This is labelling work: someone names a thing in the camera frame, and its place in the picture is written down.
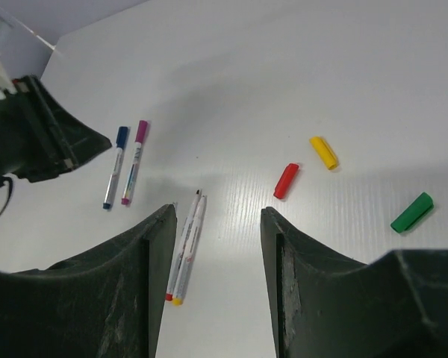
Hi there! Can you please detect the red-ended white pen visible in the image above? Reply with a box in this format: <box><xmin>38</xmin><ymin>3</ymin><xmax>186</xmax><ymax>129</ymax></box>
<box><xmin>165</xmin><ymin>189</ymin><xmax>202</xmax><ymax>301</ymax></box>

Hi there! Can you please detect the yellow-ended white pen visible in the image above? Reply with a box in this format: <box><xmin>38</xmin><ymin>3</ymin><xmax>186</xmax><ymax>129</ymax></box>
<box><xmin>172</xmin><ymin>195</ymin><xmax>207</xmax><ymax>306</ymax></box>

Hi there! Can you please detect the red pen cap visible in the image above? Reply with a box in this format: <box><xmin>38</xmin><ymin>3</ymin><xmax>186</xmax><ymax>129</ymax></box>
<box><xmin>273</xmin><ymin>163</ymin><xmax>299</xmax><ymax>200</ymax></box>

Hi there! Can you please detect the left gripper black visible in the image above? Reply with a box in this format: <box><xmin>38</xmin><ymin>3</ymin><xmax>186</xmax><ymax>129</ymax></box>
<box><xmin>0</xmin><ymin>76</ymin><xmax>112</xmax><ymax>187</ymax></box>

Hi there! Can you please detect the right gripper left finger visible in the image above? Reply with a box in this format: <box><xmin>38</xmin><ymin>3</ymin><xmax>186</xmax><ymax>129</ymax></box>
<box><xmin>0</xmin><ymin>204</ymin><xmax>177</xmax><ymax>357</ymax></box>

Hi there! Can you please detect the blue pen cap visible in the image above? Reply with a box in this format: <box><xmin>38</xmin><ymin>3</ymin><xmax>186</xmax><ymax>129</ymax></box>
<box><xmin>116</xmin><ymin>126</ymin><xmax>129</xmax><ymax>149</ymax></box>

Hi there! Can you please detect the purple pen cap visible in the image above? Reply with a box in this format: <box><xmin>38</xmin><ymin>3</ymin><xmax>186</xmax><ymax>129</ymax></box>
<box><xmin>135</xmin><ymin>120</ymin><xmax>148</xmax><ymax>144</ymax></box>

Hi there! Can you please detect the purple-ended white pen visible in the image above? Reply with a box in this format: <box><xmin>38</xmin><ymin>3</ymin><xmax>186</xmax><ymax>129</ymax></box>
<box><xmin>121</xmin><ymin>142</ymin><xmax>143</xmax><ymax>206</ymax></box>

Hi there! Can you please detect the green pen cap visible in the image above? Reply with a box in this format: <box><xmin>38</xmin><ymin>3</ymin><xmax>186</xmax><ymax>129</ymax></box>
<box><xmin>391</xmin><ymin>192</ymin><xmax>434</xmax><ymax>233</ymax></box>

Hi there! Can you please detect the blue-ended white pen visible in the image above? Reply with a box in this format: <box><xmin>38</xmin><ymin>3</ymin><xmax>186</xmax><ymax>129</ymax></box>
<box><xmin>102</xmin><ymin>147</ymin><xmax>123</xmax><ymax>210</ymax></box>

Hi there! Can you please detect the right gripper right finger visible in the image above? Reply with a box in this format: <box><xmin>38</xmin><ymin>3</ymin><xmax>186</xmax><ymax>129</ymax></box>
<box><xmin>261</xmin><ymin>207</ymin><xmax>448</xmax><ymax>357</ymax></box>

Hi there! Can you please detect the yellow pen cap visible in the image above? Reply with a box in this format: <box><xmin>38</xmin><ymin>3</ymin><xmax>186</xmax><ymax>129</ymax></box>
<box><xmin>309</xmin><ymin>136</ymin><xmax>338</xmax><ymax>170</ymax></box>

